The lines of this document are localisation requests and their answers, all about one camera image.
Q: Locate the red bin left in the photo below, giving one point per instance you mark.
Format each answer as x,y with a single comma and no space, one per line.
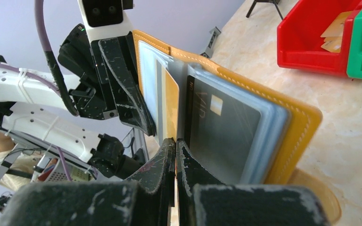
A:
299,36

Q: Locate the black VIP card in holder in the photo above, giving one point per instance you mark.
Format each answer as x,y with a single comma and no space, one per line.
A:
219,129

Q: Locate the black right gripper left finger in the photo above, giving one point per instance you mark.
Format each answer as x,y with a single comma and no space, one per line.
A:
142,199

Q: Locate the black tripod with grey tube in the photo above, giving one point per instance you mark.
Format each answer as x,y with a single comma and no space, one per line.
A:
260,4

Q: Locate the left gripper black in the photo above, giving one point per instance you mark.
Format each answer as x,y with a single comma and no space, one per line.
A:
108,75

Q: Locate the gold card in red bin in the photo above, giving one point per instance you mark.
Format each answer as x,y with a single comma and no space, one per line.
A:
333,34

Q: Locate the gold card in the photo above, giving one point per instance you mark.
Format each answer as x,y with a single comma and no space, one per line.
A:
333,34
170,104

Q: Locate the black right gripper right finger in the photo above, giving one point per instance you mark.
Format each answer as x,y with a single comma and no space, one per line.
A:
206,201

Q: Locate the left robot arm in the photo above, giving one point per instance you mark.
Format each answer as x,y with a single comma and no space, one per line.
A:
24,96

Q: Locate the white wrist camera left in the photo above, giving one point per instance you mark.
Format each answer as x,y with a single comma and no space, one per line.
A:
104,19

